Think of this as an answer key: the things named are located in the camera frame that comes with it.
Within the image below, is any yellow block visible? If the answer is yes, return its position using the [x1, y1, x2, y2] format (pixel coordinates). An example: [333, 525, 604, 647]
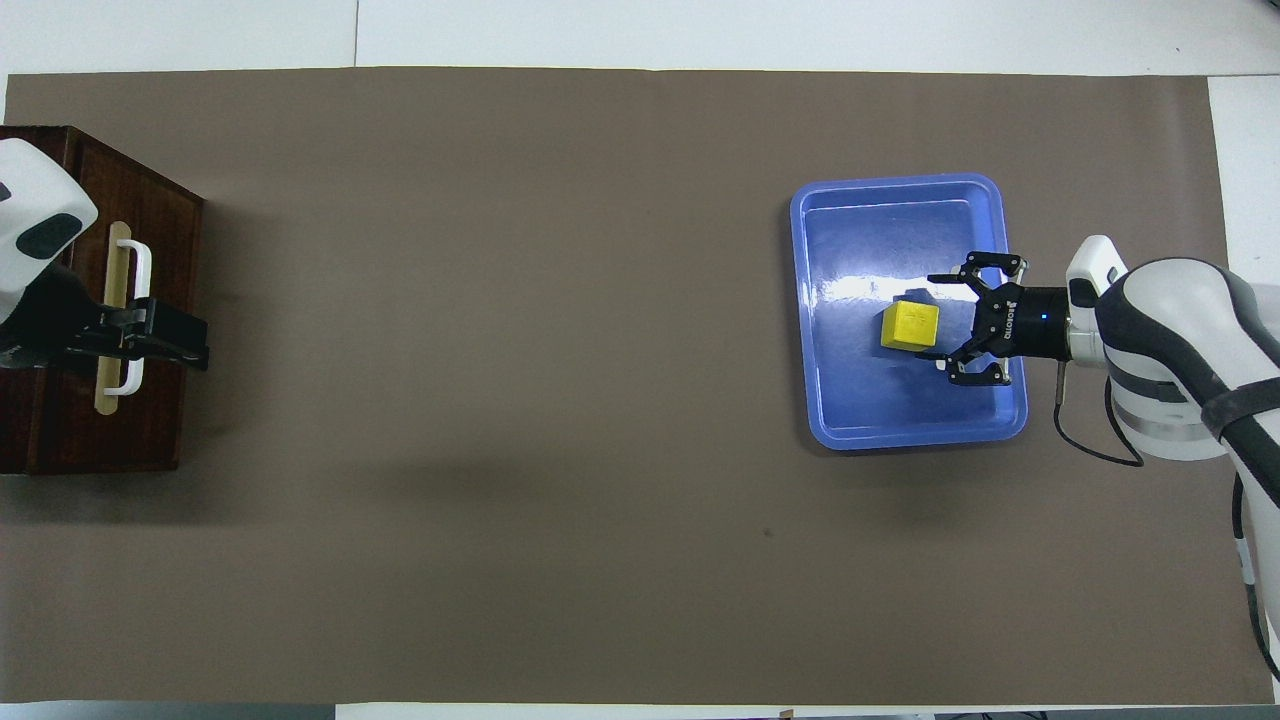
[880, 298, 941, 353]

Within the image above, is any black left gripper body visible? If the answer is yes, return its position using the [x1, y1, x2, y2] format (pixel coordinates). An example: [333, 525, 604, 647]
[0, 266, 102, 370]

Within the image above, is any blue plastic tray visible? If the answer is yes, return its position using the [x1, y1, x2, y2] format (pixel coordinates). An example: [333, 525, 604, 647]
[790, 173, 1030, 452]

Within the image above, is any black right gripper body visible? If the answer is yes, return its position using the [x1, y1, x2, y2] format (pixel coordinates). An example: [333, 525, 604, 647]
[978, 286, 1071, 360]

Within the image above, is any brown paper mat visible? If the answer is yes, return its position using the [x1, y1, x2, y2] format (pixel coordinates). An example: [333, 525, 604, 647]
[0, 67, 1277, 707]

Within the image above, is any dark wooden cabinet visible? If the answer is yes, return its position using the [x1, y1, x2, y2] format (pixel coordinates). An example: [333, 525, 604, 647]
[0, 125, 206, 475]

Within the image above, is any white drawer handle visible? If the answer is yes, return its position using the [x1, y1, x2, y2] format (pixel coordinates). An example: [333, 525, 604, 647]
[104, 238, 154, 394]

